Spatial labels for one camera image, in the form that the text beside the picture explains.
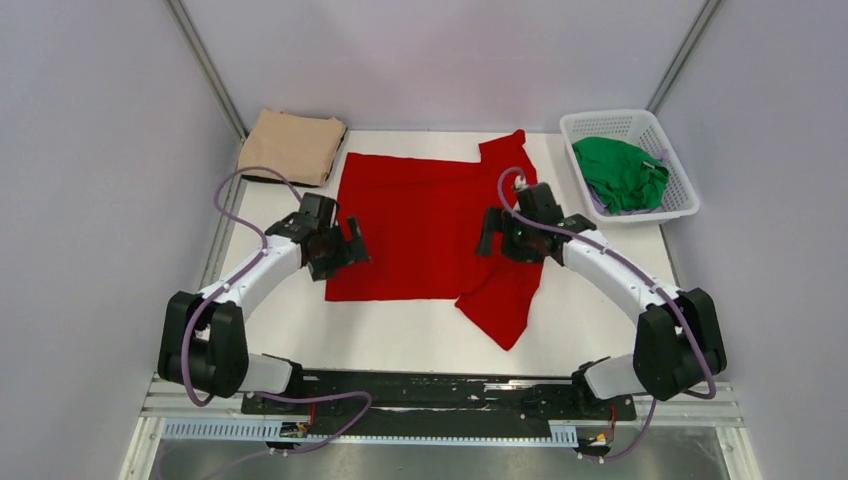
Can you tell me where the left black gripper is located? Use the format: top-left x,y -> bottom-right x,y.
309,215 -> 372,282

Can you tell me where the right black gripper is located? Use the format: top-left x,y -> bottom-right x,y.
474,206 -> 542,265

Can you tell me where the red t shirt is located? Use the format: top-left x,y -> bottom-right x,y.
325,130 -> 542,350

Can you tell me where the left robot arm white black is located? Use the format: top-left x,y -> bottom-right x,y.
157,193 -> 370,413

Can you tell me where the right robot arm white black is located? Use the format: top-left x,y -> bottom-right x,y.
476,183 -> 727,418

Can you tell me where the folded beige t shirt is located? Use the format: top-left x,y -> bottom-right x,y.
238,109 -> 347,187

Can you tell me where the green t shirt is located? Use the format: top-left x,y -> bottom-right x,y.
572,136 -> 670,216

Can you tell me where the white plastic basket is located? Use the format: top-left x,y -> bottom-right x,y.
559,109 -> 700,227

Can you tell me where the lavender t shirt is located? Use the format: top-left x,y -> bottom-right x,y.
586,149 -> 670,216

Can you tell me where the black mounting plate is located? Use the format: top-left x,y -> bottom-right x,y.
241,369 -> 636,437

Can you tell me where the white slotted cable duct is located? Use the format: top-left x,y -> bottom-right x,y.
160,419 -> 578,448

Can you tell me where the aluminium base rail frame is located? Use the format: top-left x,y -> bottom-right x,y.
121,370 -> 761,479

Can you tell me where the left corner metal post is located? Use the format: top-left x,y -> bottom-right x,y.
164,0 -> 248,144

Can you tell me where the corner metal post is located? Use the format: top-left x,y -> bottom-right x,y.
646,0 -> 724,114
164,0 -> 248,144

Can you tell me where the right corner metal post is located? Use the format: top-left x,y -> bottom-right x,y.
646,0 -> 724,114

